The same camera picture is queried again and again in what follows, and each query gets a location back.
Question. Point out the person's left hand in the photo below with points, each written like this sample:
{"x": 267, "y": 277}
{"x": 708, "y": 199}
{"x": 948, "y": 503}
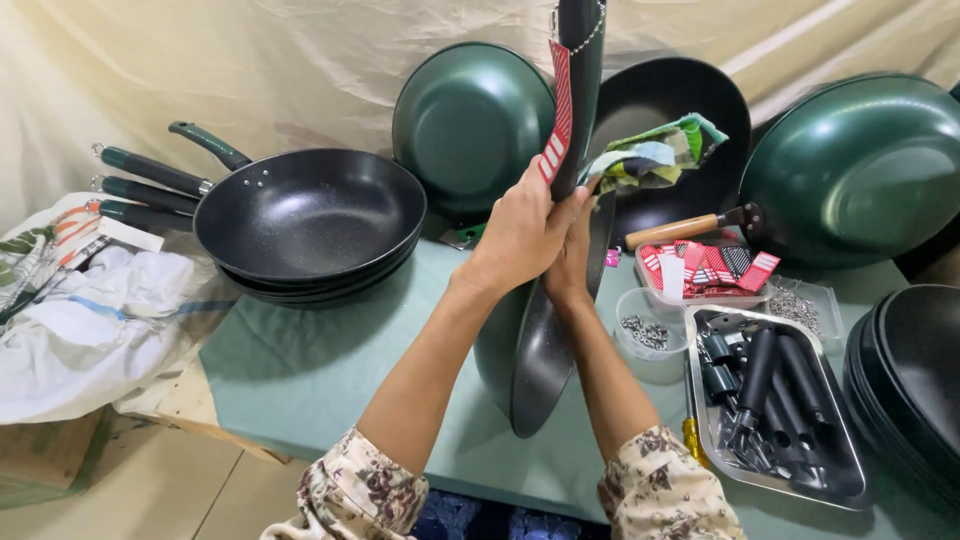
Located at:
{"x": 514, "y": 240}

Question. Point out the person's right hand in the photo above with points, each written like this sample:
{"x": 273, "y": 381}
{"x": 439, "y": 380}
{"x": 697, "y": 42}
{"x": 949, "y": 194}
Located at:
{"x": 571, "y": 270}

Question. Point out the person's right fingers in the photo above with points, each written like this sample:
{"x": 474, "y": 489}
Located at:
{"x": 592, "y": 199}

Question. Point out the person's left fingers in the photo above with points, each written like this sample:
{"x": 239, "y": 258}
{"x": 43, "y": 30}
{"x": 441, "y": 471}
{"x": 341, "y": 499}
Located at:
{"x": 568, "y": 204}

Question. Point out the multicoloured checked cloth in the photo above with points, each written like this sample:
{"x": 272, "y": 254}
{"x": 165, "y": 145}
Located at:
{"x": 652, "y": 157}

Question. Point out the small pink tag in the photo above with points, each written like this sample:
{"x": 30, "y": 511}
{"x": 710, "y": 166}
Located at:
{"x": 612, "y": 257}

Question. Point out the red striped hang tag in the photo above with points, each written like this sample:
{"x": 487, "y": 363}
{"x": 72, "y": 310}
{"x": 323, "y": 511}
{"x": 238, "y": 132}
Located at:
{"x": 559, "y": 124}

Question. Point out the clear plastic tag tray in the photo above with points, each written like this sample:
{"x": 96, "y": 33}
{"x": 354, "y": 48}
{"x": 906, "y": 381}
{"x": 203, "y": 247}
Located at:
{"x": 649, "y": 289}

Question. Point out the small green and silver tag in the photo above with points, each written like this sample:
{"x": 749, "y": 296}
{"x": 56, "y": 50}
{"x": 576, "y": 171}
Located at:
{"x": 465, "y": 235}

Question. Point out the clear plastic cup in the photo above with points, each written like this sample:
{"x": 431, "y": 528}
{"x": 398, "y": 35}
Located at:
{"x": 637, "y": 304}

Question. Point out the pile of red striped tags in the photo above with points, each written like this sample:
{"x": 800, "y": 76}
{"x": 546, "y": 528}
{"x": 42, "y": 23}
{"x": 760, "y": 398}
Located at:
{"x": 709, "y": 266}

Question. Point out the pile of metal washers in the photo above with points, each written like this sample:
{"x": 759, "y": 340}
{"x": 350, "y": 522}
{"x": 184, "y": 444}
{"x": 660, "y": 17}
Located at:
{"x": 646, "y": 332}

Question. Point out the large green wok body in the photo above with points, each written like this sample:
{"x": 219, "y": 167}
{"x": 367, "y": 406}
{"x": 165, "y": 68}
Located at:
{"x": 855, "y": 172}

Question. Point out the green table cover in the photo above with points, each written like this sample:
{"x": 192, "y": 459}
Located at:
{"x": 322, "y": 375}

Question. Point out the person's floral right sleeve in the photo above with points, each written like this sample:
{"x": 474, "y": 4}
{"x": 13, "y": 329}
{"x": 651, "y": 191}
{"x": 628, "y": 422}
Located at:
{"x": 664, "y": 495}

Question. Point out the person's floral sleeve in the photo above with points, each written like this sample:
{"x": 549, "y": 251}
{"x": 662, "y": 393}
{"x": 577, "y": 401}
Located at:
{"x": 664, "y": 495}
{"x": 360, "y": 495}

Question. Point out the person's blue patterned clothing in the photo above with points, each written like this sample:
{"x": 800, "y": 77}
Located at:
{"x": 480, "y": 519}

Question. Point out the person's floral left sleeve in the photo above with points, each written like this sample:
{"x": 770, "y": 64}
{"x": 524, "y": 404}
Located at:
{"x": 360, "y": 495}

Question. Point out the stainless steel tray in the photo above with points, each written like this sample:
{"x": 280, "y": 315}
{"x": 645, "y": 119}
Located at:
{"x": 847, "y": 457}

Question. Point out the stack of black wok bodies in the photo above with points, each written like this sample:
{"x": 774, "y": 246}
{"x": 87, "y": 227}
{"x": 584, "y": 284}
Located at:
{"x": 911, "y": 375}

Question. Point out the beige fabric backdrop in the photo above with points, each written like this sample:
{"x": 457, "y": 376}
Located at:
{"x": 225, "y": 67}

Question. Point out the white woven sack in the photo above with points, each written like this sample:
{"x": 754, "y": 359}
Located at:
{"x": 105, "y": 322}

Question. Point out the brown cardboard box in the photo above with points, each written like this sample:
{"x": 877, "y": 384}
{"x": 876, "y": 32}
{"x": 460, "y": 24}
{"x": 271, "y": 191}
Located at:
{"x": 45, "y": 454}

